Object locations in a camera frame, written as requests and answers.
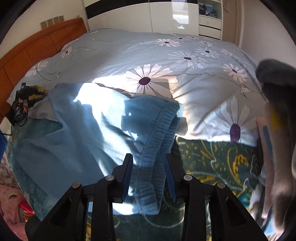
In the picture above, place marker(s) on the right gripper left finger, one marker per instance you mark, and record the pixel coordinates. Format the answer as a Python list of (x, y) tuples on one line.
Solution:
[(67, 219)]

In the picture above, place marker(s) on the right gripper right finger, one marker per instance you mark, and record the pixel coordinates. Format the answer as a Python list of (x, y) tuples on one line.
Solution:
[(229, 219)]

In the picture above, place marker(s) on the light blue fleece garment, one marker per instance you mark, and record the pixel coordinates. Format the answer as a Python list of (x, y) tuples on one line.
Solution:
[(99, 126)]

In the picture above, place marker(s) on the olive knitted sweater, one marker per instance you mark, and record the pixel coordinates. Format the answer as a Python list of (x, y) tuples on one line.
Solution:
[(41, 90)]

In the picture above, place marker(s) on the orange wooden headboard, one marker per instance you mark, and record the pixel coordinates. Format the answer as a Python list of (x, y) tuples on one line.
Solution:
[(41, 45)]

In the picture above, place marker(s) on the pink clothing pile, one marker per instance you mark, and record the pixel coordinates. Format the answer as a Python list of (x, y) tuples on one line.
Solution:
[(11, 197)]

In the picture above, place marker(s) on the teal floral plush blanket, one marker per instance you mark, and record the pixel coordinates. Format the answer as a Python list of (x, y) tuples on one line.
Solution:
[(235, 164)]

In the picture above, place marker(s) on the light blue floral duvet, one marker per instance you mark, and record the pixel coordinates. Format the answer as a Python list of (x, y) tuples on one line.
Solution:
[(214, 80)]

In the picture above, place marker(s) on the grey fuzzy garment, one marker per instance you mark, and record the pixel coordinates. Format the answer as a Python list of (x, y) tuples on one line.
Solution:
[(277, 81)]

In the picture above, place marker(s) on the white and black wardrobe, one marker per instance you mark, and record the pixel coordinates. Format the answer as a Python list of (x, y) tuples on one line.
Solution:
[(203, 18)]

